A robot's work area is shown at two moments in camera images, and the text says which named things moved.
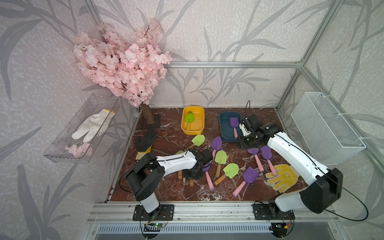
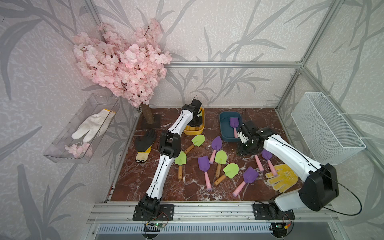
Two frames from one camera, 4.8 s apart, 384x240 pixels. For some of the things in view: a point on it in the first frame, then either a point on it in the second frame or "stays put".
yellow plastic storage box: x=197 y=126 stays put
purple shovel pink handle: x=255 y=151 stays put
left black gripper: x=187 y=175 to x=200 y=123
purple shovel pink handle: x=234 y=122 stays put
